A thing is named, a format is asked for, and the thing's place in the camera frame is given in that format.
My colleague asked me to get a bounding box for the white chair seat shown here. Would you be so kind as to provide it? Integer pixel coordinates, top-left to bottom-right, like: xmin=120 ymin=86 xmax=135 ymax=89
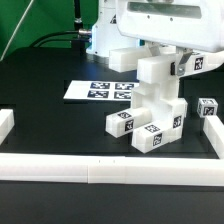
xmin=131 ymin=78 xmax=187 ymax=133

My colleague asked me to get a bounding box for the grey diagonal rod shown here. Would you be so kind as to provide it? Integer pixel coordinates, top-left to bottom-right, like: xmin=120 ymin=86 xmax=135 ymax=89
xmin=0 ymin=0 xmax=35 ymax=62

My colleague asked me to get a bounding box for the white chair back frame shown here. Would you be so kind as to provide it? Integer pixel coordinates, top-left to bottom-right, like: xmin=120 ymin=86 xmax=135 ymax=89
xmin=109 ymin=47 xmax=224 ymax=84

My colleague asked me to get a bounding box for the black cable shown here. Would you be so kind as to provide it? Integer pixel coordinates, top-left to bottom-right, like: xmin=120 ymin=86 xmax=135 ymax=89
xmin=29 ymin=29 xmax=94 ymax=48

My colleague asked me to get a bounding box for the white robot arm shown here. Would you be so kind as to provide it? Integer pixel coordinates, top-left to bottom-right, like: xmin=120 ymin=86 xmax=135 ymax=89
xmin=87 ymin=0 xmax=224 ymax=76

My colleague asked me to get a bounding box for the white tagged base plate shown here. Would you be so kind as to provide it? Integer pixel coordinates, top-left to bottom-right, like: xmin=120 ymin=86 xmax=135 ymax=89
xmin=64 ymin=80 xmax=138 ymax=101

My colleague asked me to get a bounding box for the black vertical post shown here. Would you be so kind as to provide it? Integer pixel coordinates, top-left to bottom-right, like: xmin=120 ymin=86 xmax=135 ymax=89
xmin=73 ymin=0 xmax=83 ymax=31

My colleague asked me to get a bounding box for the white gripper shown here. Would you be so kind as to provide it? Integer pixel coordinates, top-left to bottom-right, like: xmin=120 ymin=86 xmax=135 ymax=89
xmin=115 ymin=0 xmax=224 ymax=76

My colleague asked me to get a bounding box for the white tagged cube right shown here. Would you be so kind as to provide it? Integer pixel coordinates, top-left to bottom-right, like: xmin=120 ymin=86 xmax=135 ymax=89
xmin=197 ymin=98 xmax=218 ymax=118

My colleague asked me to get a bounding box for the white U-shaped fence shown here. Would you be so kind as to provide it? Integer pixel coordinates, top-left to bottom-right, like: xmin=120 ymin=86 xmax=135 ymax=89
xmin=0 ymin=109 xmax=224 ymax=188

